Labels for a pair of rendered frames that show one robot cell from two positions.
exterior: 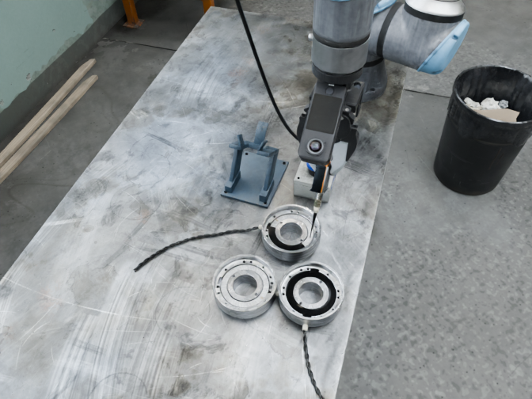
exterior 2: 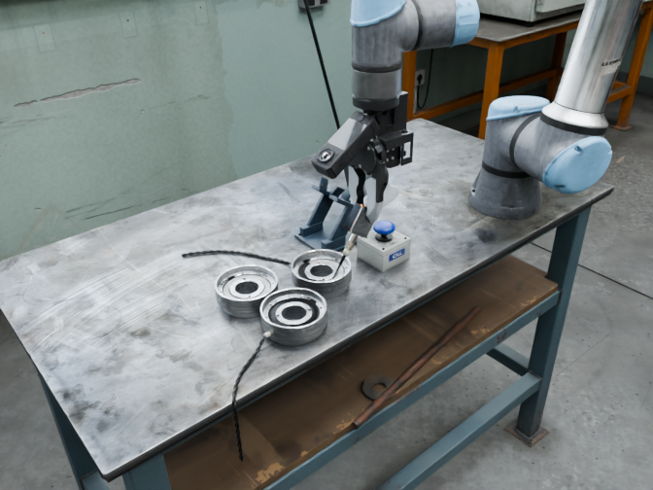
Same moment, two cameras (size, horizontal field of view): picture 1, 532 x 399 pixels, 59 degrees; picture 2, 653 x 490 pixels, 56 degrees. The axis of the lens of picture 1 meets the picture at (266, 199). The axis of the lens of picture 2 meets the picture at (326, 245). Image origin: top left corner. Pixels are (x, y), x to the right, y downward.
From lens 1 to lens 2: 0.59 m
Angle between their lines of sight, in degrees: 30
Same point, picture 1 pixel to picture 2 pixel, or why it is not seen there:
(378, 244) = (542, 467)
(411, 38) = (536, 144)
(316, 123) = (336, 140)
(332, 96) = (360, 122)
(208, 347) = (186, 320)
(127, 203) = (219, 217)
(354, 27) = (370, 52)
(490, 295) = not seen: outside the picture
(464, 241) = not seen: outside the picture
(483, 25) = not seen: outside the picture
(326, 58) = (354, 82)
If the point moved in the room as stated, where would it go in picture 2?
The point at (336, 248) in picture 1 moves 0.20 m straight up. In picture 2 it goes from (356, 303) to (357, 197)
